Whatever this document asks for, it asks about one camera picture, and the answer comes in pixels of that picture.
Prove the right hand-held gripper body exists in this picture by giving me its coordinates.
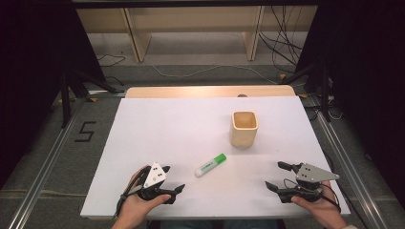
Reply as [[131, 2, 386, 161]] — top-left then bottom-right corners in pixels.
[[277, 162, 341, 204]]

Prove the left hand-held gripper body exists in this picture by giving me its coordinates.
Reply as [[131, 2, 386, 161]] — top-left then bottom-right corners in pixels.
[[136, 161, 177, 205]]

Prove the green and white highlighter pen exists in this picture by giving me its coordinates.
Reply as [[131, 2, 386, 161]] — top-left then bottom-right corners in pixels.
[[194, 153, 228, 178]]

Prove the square wooden pen holder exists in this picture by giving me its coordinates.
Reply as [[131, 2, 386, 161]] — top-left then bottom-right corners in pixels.
[[229, 110, 260, 149]]

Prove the person's right hand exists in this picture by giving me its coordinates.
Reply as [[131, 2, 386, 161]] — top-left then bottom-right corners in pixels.
[[290, 179, 349, 229]]

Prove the person's left hand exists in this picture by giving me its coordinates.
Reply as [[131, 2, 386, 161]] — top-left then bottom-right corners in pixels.
[[111, 165, 172, 229]]

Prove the white board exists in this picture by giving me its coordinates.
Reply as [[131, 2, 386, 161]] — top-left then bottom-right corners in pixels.
[[79, 95, 352, 220]]

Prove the wooden table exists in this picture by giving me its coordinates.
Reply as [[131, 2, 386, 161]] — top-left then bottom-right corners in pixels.
[[125, 84, 297, 99]]

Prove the black tripod stand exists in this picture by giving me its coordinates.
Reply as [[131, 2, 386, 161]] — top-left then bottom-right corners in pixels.
[[58, 67, 126, 129], [281, 55, 332, 124]]

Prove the black curtain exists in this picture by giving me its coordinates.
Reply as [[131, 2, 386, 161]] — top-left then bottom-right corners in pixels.
[[294, 0, 405, 201], [0, 0, 107, 189]]

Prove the light wooden shelf unit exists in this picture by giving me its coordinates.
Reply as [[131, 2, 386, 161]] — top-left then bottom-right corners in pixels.
[[75, 5, 319, 64]]

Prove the right hand-held gripper cable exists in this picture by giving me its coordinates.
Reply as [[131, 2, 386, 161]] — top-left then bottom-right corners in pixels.
[[283, 177, 343, 215]]

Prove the hand-held gripper cable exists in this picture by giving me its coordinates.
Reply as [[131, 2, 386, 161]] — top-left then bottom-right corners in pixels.
[[113, 165, 151, 220], [283, 177, 343, 215]]

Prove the aluminium floor rail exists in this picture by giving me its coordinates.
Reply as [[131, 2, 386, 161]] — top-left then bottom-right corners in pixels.
[[5, 97, 88, 229], [311, 101, 389, 229]]

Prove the left hand-held gripper cable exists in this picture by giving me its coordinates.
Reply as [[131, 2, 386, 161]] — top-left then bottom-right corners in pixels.
[[113, 165, 151, 220]]

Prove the thin black floor cable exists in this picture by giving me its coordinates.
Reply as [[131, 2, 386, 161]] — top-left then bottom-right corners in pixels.
[[96, 53, 127, 68]]

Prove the bundle of black cables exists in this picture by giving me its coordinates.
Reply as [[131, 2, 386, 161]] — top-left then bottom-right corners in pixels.
[[257, 5, 304, 74]]

